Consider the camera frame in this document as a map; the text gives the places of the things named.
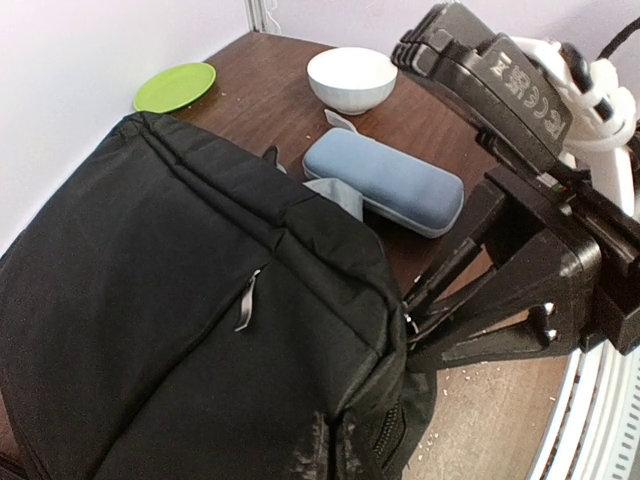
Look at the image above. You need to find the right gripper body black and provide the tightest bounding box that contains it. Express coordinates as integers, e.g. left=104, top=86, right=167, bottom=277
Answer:
left=486, top=167, right=639, bottom=355

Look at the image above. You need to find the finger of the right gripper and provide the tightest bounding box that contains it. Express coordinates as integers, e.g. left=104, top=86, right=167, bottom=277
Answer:
left=407, top=284, right=585, bottom=370
left=403, top=237, right=498, bottom=320

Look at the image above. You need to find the white ribbed bowl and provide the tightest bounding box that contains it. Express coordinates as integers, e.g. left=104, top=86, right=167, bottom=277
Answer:
left=306, top=47, right=398, bottom=116

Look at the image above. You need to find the blue glasses case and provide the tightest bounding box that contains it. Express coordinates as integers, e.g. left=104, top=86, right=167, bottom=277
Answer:
left=303, top=128, right=465, bottom=239

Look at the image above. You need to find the black backpack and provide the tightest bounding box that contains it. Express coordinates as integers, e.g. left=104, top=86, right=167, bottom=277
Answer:
left=1, top=113, right=436, bottom=479

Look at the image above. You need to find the grey cloth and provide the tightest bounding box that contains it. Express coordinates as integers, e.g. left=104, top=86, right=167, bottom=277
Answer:
left=261, top=145, right=364, bottom=222

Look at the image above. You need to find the right aluminium frame post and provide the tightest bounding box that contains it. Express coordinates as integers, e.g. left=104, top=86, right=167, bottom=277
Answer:
left=245, top=0, right=282, bottom=35

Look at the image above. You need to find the green plate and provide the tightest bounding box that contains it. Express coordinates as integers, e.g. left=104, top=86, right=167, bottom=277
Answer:
left=133, top=62, right=217, bottom=113

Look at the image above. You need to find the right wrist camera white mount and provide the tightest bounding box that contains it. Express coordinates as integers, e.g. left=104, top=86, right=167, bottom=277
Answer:
left=390, top=2, right=640, bottom=171

